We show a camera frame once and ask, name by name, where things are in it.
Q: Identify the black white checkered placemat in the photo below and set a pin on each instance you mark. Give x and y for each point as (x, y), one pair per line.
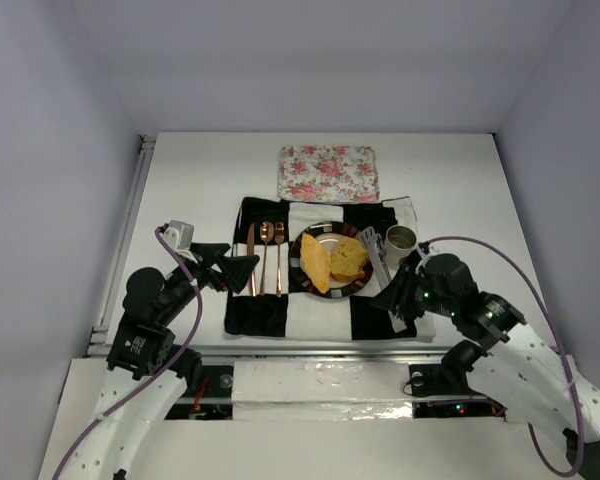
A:
(302, 316)

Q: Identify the floral rectangular tray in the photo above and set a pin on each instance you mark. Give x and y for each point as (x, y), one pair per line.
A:
(335, 174)

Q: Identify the dark rimmed ceramic plate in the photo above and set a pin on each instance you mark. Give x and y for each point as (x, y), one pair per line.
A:
(329, 235)

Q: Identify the copper knife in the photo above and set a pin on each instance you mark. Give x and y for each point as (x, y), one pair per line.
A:
(251, 252)

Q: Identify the metal cup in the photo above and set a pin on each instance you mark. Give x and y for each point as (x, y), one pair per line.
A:
(399, 242)

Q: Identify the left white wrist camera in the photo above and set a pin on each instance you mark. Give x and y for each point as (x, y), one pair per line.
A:
(178, 236)

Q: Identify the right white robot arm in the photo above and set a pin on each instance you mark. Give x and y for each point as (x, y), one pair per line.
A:
(500, 356)

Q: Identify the copper fork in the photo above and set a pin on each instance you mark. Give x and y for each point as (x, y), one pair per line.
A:
(279, 235)

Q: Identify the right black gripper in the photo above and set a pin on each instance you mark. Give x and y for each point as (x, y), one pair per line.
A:
(405, 291)

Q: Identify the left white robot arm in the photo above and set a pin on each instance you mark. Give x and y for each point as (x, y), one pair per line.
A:
(147, 371)

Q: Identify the aluminium frame rail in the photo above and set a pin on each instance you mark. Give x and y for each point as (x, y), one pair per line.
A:
(97, 344)

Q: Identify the copper spoon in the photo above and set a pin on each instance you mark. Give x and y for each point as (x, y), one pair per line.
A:
(266, 235)

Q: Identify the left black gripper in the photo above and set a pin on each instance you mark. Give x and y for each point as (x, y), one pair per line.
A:
(208, 266)

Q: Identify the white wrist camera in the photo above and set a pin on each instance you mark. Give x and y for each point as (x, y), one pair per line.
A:
(425, 252)
(178, 236)

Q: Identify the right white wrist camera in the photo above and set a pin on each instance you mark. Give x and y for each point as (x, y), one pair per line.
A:
(425, 252)

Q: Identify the round brown bread piece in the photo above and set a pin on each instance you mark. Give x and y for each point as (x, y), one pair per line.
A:
(348, 259)

